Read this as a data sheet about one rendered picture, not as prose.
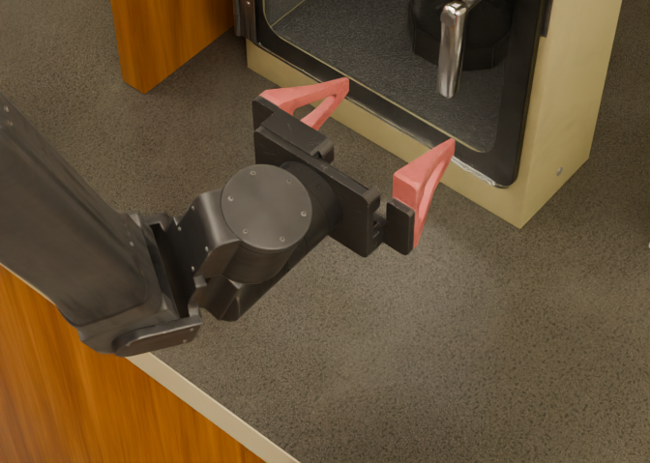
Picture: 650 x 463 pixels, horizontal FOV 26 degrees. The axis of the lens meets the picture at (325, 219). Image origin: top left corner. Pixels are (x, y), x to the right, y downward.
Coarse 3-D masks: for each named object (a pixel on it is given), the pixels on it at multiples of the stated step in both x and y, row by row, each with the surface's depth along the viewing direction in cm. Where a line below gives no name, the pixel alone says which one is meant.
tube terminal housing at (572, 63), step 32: (576, 0) 106; (608, 0) 111; (576, 32) 109; (608, 32) 115; (256, 64) 135; (544, 64) 108; (576, 64) 113; (544, 96) 111; (576, 96) 117; (352, 128) 131; (384, 128) 127; (544, 128) 115; (576, 128) 121; (544, 160) 119; (576, 160) 126; (480, 192) 124; (512, 192) 121; (544, 192) 123
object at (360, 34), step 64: (256, 0) 126; (320, 0) 120; (384, 0) 114; (448, 0) 109; (512, 0) 104; (320, 64) 126; (384, 64) 119; (512, 64) 109; (448, 128) 119; (512, 128) 113
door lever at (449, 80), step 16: (464, 0) 103; (480, 0) 104; (448, 16) 102; (464, 16) 102; (448, 32) 103; (464, 32) 104; (448, 48) 104; (448, 64) 106; (448, 80) 107; (448, 96) 108
